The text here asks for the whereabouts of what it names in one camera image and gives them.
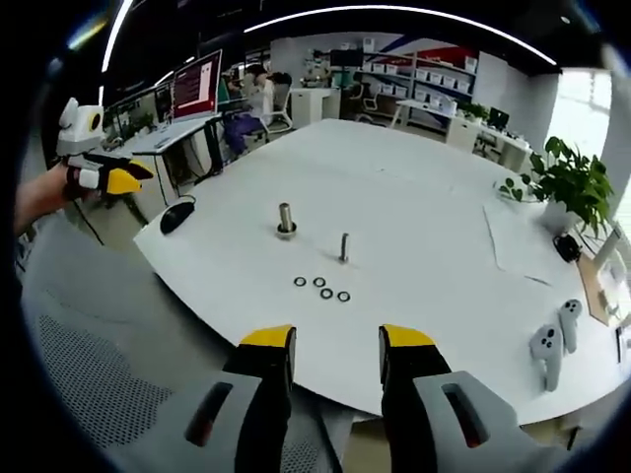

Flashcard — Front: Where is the large potted green plant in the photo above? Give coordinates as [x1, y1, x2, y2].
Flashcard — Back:
[528, 135, 615, 238]

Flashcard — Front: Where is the grey game controller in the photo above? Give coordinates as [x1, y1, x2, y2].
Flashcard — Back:
[557, 298, 584, 354]
[528, 324, 565, 392]

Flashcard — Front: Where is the person's left hand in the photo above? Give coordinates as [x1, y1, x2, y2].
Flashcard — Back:
[46, 163, 105, 204]

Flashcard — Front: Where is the row of green plants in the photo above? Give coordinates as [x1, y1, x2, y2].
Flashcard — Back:
[455, 100, 492, 123]

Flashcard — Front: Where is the shelf with white bins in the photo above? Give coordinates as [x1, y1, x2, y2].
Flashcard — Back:
[361, 46, 479, 105]

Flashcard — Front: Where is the green desk plant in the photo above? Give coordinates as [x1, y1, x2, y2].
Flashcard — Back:
[121, 111, 158, 140]

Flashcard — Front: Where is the white office chair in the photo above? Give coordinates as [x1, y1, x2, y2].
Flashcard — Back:
[254, 72, 296, 135]

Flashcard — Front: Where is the grey mesh office chair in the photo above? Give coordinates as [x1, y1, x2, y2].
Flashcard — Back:
[19, 216, 356, 473]

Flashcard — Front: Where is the large threaded steel stud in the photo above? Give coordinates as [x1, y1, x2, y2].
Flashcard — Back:
[274, 201, 299, 242]

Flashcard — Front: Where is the white office desk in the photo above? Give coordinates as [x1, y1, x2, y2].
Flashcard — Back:
[105, 111, 224, 199]

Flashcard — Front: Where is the black computer mouse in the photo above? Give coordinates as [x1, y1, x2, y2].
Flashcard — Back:
[159, 200, 195, 236]

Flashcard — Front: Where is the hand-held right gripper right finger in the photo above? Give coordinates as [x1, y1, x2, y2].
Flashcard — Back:
[377, 323, 568, 473]

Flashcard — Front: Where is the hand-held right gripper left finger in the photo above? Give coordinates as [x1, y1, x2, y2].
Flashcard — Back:
[105, 323, 299, 473]

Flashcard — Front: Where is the white paper sheet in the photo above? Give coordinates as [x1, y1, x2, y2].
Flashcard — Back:
[481, 200, 581, 288]

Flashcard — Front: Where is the white side table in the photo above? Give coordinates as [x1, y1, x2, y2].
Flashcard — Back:
[395, 98, 458, 133]

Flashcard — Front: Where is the monitor with red screen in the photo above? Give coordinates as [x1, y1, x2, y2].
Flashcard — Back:
[170, 48, 225, 125]

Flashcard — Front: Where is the small plant in glass bowl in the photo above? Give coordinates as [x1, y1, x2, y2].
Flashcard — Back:
[493, 173, 536, 204]

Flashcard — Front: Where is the black wall monitor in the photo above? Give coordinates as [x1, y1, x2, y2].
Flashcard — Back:
[329, 48, 364, 68]

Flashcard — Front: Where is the white cabinet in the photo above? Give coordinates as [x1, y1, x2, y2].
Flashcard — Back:
[289, 87, 342, 125]

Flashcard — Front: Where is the wooden board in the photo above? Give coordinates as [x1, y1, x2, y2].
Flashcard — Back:
[575, 247, 628, 327]

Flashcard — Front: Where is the small black device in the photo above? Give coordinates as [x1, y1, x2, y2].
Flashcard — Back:
[552, 232, 583, 264]

